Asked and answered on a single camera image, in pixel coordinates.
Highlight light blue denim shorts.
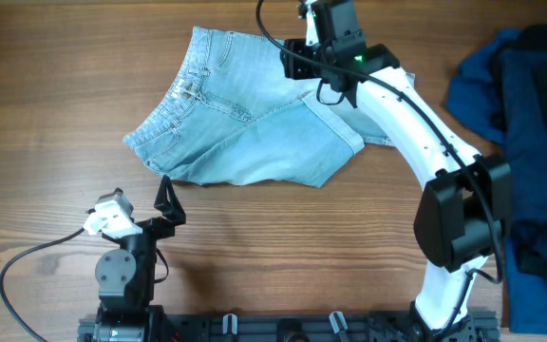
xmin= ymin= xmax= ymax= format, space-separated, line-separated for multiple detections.
xmin=123 ymin=27 xmax=392 ymax=187

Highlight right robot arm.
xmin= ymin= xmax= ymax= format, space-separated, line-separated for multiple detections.
xmin=279 ymin=1 xmax=512 ymax=341

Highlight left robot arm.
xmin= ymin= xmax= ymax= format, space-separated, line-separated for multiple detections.
xmin=77 ymin=176 xmax=186 ymax=342

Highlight blue cloth garment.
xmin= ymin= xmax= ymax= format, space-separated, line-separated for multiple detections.
xmin=446 ymin=29 xmax=547 ymax=334

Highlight dark navy garment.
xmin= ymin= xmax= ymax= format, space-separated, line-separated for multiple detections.
xmin=490 ymin=24 xmax=547 ymax=279

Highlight left white rail clip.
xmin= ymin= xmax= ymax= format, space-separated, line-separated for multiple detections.
xmin=222 ymin=313 xmax=238 ymax=335

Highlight white rail clip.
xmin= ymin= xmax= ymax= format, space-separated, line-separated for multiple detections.
xmin=329 ymin=311 xmax=349 ymax=342
xmin=222 ymin=313 xmax=238 ymax=335

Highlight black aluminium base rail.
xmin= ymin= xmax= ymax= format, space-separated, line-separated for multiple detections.
xmin=77 ymin=311 xmax=500 ymax=342

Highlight right white rail clip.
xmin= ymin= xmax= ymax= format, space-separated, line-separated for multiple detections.
xmin=329 ymin=311 xmax=349 ymax=342

